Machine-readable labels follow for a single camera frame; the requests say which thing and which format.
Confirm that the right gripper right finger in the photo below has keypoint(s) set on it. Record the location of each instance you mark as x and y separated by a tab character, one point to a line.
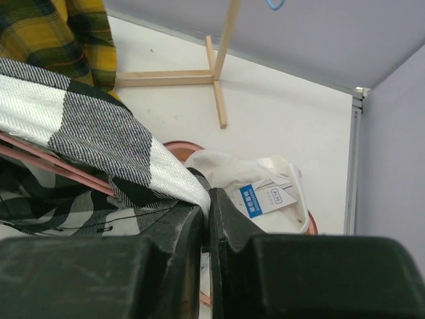
356	277

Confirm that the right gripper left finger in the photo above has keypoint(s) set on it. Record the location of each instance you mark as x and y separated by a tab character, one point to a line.
151	275

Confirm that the pink hanger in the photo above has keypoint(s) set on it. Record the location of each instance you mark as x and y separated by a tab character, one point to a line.
29	154

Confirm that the black white checked shirt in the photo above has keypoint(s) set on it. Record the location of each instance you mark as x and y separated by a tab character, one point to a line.
96	133

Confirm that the yellow plaid shirt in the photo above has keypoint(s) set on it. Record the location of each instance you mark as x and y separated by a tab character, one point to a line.
72	38

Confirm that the wooden clothes rack frame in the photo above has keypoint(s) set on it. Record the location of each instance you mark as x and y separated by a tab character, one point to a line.
210	76

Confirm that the light blue wire hanger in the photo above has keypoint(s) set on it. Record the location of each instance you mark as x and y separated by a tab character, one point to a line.
275	5

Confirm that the pink plastic laundry basket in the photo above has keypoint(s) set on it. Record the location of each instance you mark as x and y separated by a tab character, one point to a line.
186	149

